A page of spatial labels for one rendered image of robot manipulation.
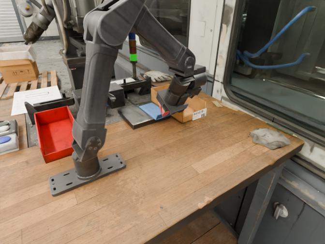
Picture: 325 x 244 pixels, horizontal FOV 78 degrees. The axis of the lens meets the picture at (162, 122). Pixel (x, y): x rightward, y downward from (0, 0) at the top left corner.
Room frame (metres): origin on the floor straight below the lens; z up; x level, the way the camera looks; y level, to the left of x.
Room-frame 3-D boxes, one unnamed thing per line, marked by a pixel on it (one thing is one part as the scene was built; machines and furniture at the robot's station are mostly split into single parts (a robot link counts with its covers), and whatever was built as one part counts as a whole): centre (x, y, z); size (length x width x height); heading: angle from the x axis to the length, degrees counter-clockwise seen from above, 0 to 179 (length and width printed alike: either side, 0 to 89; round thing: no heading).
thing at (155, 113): (0.75, 0.03, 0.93); 0.15 x 0.07 x 0.03; 35
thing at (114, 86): (0.83, 0.29, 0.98); 0.20 x 0.10 x 0.01; 122
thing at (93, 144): (0.42, 0.20, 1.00); 0.09 x 0.06 x 0.06; 38
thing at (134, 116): (0.75, 0.08, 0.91); 0.17 x 0.16 x 0.02; 122
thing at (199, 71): (0.65, -0.09, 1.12); 0.12 x 0.09 x 0.12; 128
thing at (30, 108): (0.70, 0.49, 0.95); 0.06 x 0.03 x 0.09; 122
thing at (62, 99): (0.74, 0.44, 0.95); 0.15 x 0.03 x 0.10; 122
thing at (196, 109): (0.82, -0.07, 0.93); 0.25 x 0.13 x 0.08; 32
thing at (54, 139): (0.59, 0.37, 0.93); 0.25 x 0.12 x 0.06; 32
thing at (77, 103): (0.83, 0.29, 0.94); 0.20 x 0.10 x 0.07; 122
